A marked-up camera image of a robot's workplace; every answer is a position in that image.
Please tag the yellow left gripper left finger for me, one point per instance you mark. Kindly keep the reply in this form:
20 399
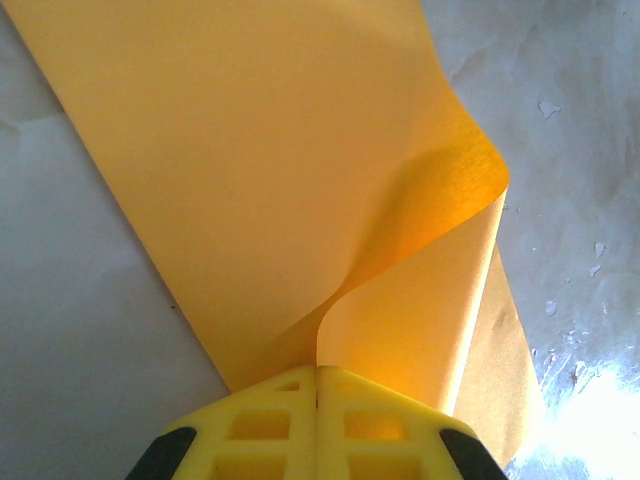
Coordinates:
260 440

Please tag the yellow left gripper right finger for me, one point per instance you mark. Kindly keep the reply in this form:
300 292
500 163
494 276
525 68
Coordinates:
385 440

